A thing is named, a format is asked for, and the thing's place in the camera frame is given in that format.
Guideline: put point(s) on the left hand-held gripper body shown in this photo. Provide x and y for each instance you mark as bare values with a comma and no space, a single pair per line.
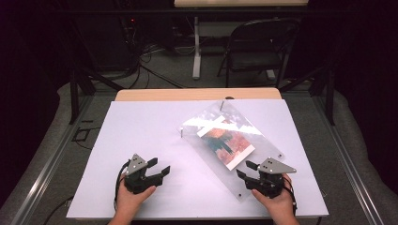
140,179

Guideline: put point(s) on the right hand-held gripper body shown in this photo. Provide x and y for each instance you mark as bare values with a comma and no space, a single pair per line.
269,182

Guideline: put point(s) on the colourful painting print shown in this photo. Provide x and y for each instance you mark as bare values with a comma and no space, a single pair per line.
228,146

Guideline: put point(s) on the clear acrylic photo frame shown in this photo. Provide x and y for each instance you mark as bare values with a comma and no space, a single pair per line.
200,150

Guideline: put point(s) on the person's right hand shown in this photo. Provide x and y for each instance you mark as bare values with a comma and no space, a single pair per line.
281,204

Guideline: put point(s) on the person's left hand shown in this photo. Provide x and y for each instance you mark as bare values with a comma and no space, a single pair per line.
128,203

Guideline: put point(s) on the wooden table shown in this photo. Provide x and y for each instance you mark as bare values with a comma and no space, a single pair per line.
187,93

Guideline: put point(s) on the black metal stand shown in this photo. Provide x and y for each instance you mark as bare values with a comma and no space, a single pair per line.
328,93
75,90

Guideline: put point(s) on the white table leg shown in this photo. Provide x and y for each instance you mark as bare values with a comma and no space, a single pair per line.
196,53

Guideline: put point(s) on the black folding chair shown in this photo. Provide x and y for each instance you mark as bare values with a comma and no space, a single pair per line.
259,47

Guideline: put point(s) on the dark equipment rack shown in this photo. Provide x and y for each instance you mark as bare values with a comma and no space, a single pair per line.
130,28

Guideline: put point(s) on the aluminium floor rail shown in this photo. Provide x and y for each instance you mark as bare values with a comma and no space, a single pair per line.
47,172
350,168

